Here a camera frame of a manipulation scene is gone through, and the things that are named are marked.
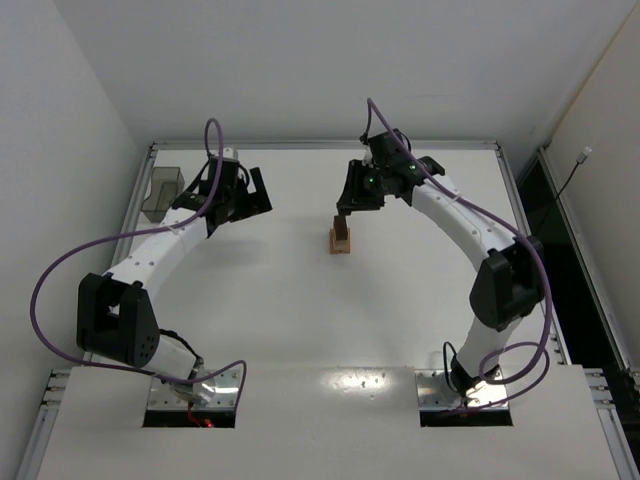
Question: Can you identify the dark wood arch block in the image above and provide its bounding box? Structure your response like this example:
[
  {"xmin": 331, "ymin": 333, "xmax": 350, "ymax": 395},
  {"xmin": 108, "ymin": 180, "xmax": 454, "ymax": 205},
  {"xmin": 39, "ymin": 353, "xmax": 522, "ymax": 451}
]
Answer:
[{"xmin": 333, "ymin": 219, "xmax": 348, "ymax": 242}]

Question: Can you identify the grey plastic block box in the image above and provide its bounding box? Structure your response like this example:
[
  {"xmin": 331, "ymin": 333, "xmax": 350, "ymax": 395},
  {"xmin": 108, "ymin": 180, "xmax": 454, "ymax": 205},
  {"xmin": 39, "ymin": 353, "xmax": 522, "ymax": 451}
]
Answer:
[{"xmin": 141, "ymin": 167, "xmax": 185, "ymax": 223}]

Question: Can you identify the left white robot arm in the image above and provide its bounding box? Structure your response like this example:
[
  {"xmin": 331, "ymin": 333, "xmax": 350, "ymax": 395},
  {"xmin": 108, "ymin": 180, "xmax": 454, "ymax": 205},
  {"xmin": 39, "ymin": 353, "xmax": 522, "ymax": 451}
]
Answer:
[{"xmin": 76, "ymin": 157, "xmax": 272, "ymax": 404}]

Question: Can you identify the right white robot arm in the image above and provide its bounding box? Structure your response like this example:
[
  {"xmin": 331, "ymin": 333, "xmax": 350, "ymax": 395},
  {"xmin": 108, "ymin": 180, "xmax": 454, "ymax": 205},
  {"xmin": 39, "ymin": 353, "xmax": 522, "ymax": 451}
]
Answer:
[{"xmin": 330, "ymin": 130, "xmax": 543, "ymax": 395}]

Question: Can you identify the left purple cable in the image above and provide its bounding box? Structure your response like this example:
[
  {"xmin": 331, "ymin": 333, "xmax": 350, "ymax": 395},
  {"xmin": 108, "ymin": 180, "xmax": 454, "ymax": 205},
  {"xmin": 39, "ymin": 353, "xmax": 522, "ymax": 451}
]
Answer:
[{"xmin": 29, "ymin": 117, "xmax": 248, "ymax": 399}]

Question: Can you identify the purple cable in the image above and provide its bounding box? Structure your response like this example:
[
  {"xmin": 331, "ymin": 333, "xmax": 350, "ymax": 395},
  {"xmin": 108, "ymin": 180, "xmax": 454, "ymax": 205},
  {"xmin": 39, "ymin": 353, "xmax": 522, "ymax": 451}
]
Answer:
[
  {"xmin": 29, "ymin": 117, "xmax": 248, "ymax": 399},
  {"xmin": 357, "ymin": 97, "xmax": 553, "ymax": 414}
]

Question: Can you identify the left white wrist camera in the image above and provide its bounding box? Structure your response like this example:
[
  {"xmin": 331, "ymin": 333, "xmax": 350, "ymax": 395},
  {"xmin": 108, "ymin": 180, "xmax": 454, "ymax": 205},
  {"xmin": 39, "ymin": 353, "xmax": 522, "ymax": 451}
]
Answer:
[{"xmin": 223, "ymin": 147, "xmax": 239, "ymax": 163}]

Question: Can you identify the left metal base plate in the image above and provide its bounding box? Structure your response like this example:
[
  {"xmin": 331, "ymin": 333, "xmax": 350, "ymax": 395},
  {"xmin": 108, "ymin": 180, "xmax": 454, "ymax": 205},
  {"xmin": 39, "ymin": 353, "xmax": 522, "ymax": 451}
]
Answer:
[{"xmin": 147, "ymin": 368, "xmax": 242, "ymax": 412}]

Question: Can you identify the metal base plate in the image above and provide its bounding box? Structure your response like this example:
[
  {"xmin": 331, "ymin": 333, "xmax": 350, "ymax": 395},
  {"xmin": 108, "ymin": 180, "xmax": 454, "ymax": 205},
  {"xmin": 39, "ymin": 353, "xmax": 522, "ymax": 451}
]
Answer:
[
  {"xmin": 415, "ymin": 369, "xmax": 509, "ymax": 412},
  {"xmin": 147, "ymin": 368, "xmax": 242, "ymax": 412}
]

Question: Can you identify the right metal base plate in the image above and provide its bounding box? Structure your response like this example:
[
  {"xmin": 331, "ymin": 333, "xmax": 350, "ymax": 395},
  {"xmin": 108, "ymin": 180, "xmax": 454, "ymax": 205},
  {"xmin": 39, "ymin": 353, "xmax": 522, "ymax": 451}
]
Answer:
[{"xmin": 415, "ymin": 369, "xmax": 509, "ymax": 412}]

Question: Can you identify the black wall cable with plug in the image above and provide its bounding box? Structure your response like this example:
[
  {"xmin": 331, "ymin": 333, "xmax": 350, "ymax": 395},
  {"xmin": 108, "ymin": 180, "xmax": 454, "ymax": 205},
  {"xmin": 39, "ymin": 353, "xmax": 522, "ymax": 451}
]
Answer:
[{"xmin": 534, "ymin": 146, "xmax": 593, "ymax": 226}]

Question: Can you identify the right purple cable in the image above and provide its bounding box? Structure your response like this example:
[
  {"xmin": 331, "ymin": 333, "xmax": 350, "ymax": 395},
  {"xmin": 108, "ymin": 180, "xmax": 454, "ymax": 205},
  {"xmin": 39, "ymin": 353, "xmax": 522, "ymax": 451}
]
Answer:
[{"xmin": 357, "ymin": 97, "xmax": 553, "ymax": 414}]

